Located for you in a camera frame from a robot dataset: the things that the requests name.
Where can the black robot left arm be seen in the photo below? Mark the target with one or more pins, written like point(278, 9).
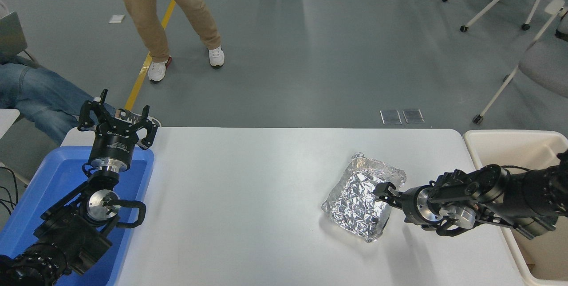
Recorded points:
point(66, 233)

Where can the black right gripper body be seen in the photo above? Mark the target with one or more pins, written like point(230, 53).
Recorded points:
point(411, 206)

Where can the grey laptop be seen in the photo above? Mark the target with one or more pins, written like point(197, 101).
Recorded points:
point(9, 37)

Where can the blue plastic tray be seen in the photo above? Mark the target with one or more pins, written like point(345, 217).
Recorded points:
point(44, 184)

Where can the grey-seated wheeled chair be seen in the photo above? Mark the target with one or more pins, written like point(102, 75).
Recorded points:
point(543, 62)

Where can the foil tray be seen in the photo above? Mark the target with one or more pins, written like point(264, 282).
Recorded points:
point(355, 201)

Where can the small white side table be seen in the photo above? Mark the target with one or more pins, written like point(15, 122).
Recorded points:
point(6, 119)

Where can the seated person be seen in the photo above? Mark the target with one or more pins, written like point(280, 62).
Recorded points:
point(40, 95)

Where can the metal floor socket plate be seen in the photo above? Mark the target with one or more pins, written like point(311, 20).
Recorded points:
point(391, 117)
point(413, 116)

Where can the large pale bin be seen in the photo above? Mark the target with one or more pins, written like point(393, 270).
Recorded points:
point(506, 148)

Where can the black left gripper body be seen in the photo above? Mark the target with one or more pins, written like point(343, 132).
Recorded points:
point(113, 144)

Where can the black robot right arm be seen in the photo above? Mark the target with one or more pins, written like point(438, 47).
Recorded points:
point(523, 193)

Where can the standing person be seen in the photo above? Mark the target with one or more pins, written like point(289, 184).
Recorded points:
point(146, 15)

